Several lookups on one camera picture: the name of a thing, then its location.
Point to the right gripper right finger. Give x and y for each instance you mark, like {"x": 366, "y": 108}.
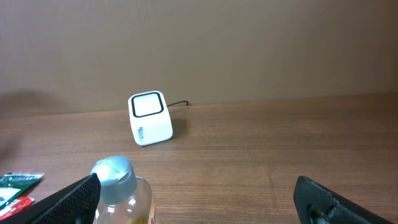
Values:
{"x": 317, "y": 204}

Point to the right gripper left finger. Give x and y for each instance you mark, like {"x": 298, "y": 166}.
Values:
{"x": 76, "y": 203}

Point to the yellow liquid bottle silver cap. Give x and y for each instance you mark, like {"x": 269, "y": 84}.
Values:
{"x": 125, "y": 197}

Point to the red stick packet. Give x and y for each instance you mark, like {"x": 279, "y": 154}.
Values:
{"x": 16, "y": 206}

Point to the green sponge package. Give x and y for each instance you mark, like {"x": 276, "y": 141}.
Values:
{"x": 15, "y": 184}

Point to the white barcode scanner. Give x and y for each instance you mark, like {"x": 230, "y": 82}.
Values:
{"x": 149, "y": 118}

